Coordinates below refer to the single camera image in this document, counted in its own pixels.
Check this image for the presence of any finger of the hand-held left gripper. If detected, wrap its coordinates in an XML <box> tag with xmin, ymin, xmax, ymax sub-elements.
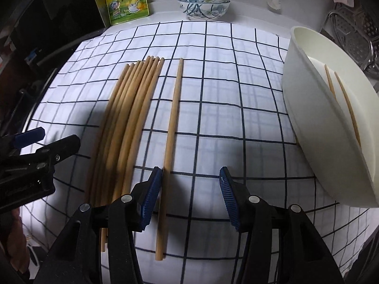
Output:
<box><xmin>0</xmin><ymin>127</ymin><xmax>45</xmax><ymax>150</ymax></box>
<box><xmin>28</xmin><ymin>134</ymin><xmax>81</xmax><ymax>169</ymax></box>

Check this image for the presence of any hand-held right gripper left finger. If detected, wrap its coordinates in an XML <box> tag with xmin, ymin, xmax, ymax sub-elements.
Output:
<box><xmin>32</xmin><ymin>167</ymin><xmax>163</xmax><ymax>284</ymax></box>

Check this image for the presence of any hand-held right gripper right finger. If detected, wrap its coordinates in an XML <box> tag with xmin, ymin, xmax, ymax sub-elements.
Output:
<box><xmin>219</xmin><ymin>166</ymin><xmax>353</xmax><ymax>284</ymax></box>

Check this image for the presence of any bundle of bamboo chopsticks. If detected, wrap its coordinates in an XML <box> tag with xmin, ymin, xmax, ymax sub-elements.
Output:
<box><xmin>84</xmin><ymin>56</ymin><xmax>165</xmax><ymax>253</ymax></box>

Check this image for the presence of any white plastic basin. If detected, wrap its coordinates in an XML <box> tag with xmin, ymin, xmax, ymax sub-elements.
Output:
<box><xmin>282</xmin><ymin>26</ymin><xmax>379</xmax><ymax>208</ymax></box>

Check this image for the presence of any person's left hand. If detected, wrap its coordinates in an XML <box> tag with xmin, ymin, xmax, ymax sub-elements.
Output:
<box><xmin>6</xmin><ymin>207</ymin><xmax>32</xmax><ymax>275</ymax></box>

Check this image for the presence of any white blue-checked cloth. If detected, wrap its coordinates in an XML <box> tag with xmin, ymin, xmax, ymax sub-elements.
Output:
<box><xmin>19</xmin><ymin>21</ymin><xmax>371</xmax><ymax>284</ymax></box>

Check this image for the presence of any dark appliance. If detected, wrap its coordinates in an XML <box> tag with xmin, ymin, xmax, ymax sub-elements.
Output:
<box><xmin>9</xmin><ymin>0</ymin><xmax>108</xmax><ymax>74</ymax></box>

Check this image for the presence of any yellow-green seasoning pouch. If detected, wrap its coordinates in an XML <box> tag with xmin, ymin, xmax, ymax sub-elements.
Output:
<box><xmin>90</xmin><ymin>0</ymin><xmax>150</xmax><ymax>26</ymax></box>

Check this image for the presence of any steel dish rack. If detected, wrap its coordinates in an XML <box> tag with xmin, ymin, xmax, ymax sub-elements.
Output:
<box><xmin>321</xmin><ymin>1</ymin><xmax>379</xmax><ymax>79</ymax></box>

